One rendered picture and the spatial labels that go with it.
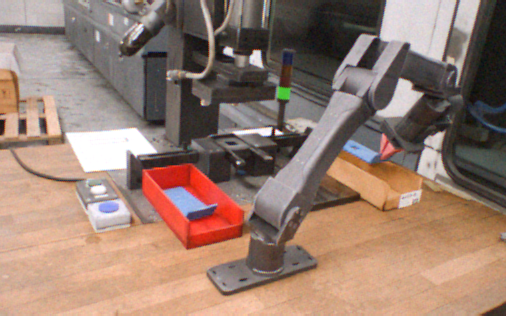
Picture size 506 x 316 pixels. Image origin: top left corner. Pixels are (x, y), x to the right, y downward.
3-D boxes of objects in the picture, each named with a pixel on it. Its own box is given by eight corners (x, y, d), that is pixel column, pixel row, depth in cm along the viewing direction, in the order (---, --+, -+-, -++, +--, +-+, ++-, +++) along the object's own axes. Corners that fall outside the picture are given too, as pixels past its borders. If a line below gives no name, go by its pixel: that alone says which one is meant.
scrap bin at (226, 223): (186, 250, 83) (188, 222, 81) (142, 193, 102) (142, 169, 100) (242, 237, 89) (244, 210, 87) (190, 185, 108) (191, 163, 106)
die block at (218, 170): (206, 185, 110) (208, 156, 107) (190, 169, 117) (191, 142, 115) (274, 174, 120) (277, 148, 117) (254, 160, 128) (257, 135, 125)
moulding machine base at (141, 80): (63, 39, 860) (60, -15, 825) (117, 40, 908) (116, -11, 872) (140, 129, 418) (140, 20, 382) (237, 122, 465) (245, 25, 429)
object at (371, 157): (373, 166, 109) (376, 154, 108) (332, 143, 121) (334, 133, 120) (393, 162, 113) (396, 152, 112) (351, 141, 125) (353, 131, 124)
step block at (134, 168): (130, 190, 103) (129, 154, 100) (126, 185, 105) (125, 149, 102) (156, 186, 106) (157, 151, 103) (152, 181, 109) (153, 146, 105)
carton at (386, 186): (382, 215, 105) (389, 185, 103) (315, 174, 125) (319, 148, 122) (418, 205, 112) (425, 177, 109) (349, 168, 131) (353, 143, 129)
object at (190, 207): (188, 224, 90) (189, 211, 89) (153, 194, 101) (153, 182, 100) (217, 216, 95) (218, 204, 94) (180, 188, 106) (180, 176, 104)
